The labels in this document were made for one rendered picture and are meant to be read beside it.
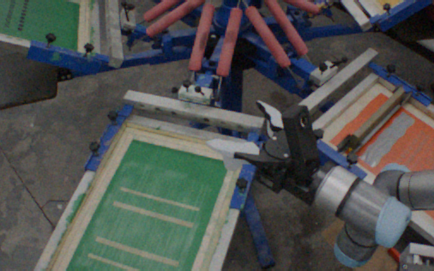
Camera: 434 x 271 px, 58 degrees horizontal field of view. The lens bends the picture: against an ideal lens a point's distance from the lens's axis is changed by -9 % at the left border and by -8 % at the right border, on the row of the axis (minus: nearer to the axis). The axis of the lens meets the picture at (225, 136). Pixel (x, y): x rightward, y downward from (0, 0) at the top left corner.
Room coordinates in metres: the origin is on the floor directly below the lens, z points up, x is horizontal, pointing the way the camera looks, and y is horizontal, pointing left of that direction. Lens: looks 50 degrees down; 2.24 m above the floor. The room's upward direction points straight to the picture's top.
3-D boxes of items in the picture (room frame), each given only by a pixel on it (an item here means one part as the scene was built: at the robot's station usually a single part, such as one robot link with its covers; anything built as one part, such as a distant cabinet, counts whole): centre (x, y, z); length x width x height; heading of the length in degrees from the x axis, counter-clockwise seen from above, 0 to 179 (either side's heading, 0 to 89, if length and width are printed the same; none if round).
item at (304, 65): (1.36, -0.38, 1.02); 0.17 x 0.06 x 0.05; 44
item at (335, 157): (0.94, -0.40, 0.97); 0.30 x 0.05 x 0.07; 44
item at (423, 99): (1.32, -0.80, 0.97); 0.30 x 0.05 x 0.07; 44
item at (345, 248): (0.33, -0.25, 1.56); 0.11 x 0.08 x 0.11; 141
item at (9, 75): (1.56, 0.61, 0.91); 1.34 x 0.40 x 0.08; 104
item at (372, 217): (0.32, -0.24, 1.65); 0.11 x 0.08 x 0.09; 51
